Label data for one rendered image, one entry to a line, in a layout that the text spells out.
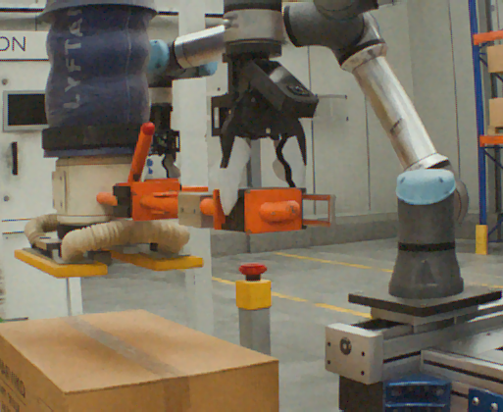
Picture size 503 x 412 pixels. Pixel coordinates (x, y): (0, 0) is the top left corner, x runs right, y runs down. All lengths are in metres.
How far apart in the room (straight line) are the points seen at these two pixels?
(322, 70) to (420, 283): 10.82
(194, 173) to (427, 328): 3.13
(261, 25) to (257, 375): 0.65
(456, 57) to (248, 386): 11.40
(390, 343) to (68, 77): 0.76
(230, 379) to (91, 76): 0.60
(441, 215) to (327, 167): 10.69
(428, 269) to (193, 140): 3.13
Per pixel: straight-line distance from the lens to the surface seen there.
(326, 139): 12.06
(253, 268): 1.90
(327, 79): 12.18
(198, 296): 4.46
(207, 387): 1.28
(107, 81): 1.39
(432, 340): 1.41
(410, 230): 1.40
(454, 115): 12.54
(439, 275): 1.40
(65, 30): 1.44
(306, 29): 1.50
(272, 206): 0.88
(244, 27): 0.93
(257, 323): 1.92
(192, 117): 4.40
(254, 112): 0.92
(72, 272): 1.29
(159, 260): 1.36
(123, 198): 1.24
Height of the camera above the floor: 1.29
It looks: 3 degrees down
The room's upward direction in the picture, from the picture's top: 2 degrees counter-clockwise
